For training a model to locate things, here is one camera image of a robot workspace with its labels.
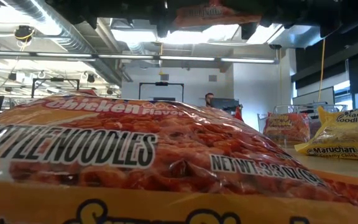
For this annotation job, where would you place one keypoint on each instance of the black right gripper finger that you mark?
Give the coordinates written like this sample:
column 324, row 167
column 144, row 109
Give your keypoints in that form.
column 249, row 31

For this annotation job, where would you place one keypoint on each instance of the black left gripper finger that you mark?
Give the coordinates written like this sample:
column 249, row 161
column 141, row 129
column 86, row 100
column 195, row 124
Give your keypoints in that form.
column 165, row 26

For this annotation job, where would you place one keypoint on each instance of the yellow Maruchan ramen pack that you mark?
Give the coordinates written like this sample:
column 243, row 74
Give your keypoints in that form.
column 343, row 137

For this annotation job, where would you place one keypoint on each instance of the long ceiling light strip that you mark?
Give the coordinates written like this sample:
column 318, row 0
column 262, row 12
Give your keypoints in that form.
column 185, row 58

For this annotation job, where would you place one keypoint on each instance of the black monitor on cart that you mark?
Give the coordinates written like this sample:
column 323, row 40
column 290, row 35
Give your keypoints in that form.
column 224, row 104

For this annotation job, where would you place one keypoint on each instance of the person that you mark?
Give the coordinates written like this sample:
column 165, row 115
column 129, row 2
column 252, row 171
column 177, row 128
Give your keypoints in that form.
column 209, row 99

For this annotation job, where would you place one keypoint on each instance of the clear plastic bin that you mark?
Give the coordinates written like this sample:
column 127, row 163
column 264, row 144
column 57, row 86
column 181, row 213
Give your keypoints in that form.
column 260, row 123

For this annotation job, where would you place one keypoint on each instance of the black gantry frame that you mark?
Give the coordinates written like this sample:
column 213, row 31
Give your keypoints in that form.
column 162, row 83
column 56, row 79

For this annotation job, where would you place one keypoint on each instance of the silver round air duct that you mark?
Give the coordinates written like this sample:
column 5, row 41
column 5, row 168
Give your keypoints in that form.
column 73, row 40

